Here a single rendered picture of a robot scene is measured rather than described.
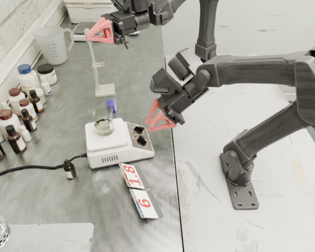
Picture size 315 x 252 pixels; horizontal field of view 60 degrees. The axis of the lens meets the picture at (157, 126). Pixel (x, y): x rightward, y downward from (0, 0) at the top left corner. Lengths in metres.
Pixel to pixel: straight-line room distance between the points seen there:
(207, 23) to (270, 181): 0.63
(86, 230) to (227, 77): 0.50
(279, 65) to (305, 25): 1.98
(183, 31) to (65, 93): 1.31
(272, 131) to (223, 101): 0.50
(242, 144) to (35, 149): 0.65
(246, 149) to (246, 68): 0.21
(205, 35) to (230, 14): 1.15
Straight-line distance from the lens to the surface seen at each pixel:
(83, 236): 0.73
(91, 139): 0.82
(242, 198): 0.80
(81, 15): 1.86
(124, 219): 0.75
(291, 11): 2.45
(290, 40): 2.56
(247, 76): 0.62
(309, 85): 0.55
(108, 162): 0.84
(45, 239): 0.76
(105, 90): 1.16
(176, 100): 0.70
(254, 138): 0.69
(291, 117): 0.61
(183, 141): 0.92
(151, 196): 0.78
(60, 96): 1.19
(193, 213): 0.76
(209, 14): 1.12
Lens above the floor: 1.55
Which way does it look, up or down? 42 degrees down
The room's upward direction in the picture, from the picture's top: straight up
